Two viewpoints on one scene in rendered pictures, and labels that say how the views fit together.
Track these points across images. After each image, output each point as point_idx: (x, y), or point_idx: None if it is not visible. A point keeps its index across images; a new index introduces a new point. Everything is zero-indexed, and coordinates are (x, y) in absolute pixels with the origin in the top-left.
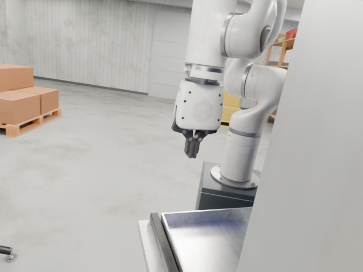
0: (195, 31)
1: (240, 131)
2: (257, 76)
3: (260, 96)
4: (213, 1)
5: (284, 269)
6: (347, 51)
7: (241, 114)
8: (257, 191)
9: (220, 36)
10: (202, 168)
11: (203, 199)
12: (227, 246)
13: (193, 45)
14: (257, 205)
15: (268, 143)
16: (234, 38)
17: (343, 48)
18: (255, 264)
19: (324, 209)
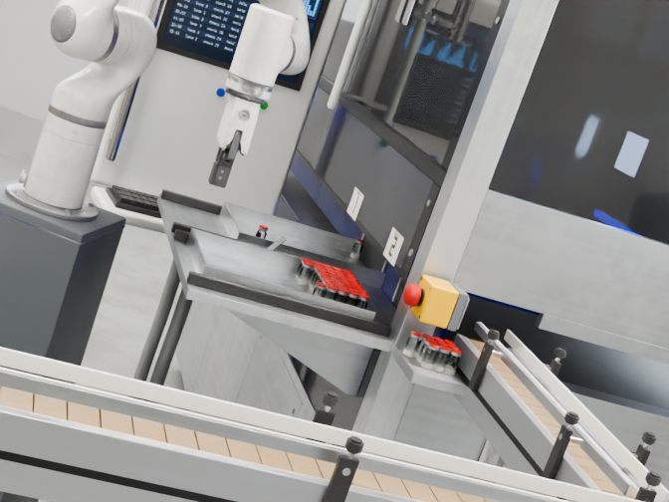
0: (275, 54)
1: (99, 122)
2: (130, 31)
3: (128, 62)
4: (292, 27)
5: (465, 204)
6: (483, 152)
7: (98, 92)
8: (454, 187)
9: (290, 60)
10: (3, 205)
11: (79, 255)
12: (237, 273)
13: (269, 67)
14: (454, 191)
15: (459, 172)
16: (298, 63)
17: (482, 151)
18: (453, 209)
19: (477, 185)
